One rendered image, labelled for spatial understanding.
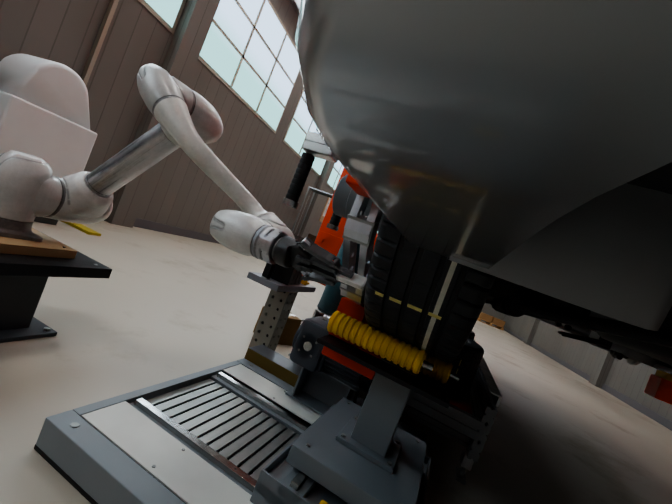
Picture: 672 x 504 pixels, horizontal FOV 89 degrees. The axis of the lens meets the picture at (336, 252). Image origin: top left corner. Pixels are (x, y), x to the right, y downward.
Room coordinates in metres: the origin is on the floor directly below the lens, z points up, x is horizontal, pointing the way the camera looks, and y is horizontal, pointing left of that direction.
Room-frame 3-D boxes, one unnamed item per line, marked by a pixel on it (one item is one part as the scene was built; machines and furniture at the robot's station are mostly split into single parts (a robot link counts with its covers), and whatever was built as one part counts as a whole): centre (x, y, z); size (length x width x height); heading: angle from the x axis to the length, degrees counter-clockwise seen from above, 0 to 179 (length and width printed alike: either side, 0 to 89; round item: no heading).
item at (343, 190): (1.02, -0.05, 0.85); 0.21 x 0.14 x 0.14; 70
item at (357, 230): (0.99, -0.12, 0.85); 0.54 x 0.07 x 0.54; 160
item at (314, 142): (0.90, 0.13, 0.93); 0.09 x 0.05 x 0.05; 70
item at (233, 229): (0.92, 0.26, 0.64); 0.16 x 0.13 x 0.11; 70
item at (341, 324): (0.84, -0.17, 0.51); 0.29 x 0.06 x 0.06; 70
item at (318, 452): (0.93, -0.28, 0.32); 0.40 x 0.30 x 0.28; 160
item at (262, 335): (1.75, 0.17, 0.21); 0.10 x 0.10 x 0.42; 70
